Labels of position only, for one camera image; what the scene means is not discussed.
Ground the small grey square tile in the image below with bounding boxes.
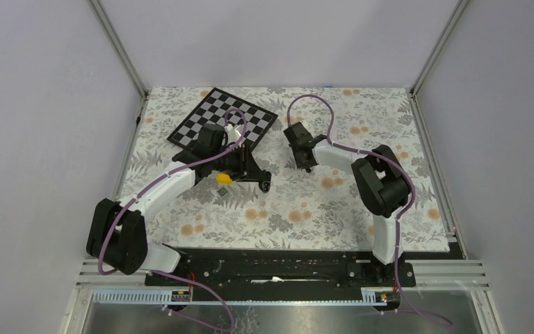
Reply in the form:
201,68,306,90
216,186,229,198

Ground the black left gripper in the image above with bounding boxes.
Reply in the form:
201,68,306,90
210,143,267,182

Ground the black white checkerboard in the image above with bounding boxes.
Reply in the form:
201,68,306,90
166,88,277,150

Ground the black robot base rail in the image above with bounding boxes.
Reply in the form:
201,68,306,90
144,245,418,303

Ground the white slotted cable duct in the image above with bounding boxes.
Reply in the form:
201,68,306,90
92,287,387,306

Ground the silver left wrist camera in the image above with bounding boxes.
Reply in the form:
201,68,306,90
225,124,243,144

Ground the right aluminium frame post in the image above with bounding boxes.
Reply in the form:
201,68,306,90
410,0,471,97

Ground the yellow block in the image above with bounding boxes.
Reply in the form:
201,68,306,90
216,173,233,184

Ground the aluminium frame post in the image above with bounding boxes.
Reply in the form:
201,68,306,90
87,0,149,99
410,0,471,97

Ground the left aluminium frame post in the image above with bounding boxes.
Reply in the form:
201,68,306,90
87,0,149,99

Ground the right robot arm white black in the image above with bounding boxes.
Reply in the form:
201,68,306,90
284,122,416,287

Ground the floral patterned table mat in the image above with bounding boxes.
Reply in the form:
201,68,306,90
147,87,448,252

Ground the black earbud case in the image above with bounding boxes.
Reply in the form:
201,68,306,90
258,179,271,193

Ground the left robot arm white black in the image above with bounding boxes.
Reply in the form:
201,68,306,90
86,124,272,286

